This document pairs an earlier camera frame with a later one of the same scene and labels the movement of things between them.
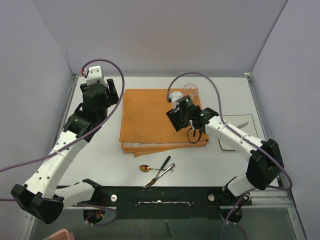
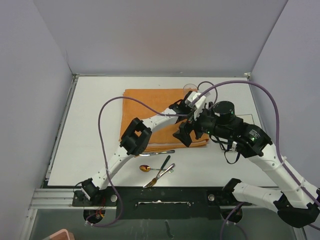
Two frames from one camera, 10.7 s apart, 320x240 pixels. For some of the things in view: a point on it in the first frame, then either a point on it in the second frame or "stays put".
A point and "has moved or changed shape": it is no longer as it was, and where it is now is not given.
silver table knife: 243,125 has moved or changed shape
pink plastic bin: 62,234 stays put
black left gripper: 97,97 -> 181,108
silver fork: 160,175 stays put
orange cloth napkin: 145,126 stays put
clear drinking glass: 191,90 stays put
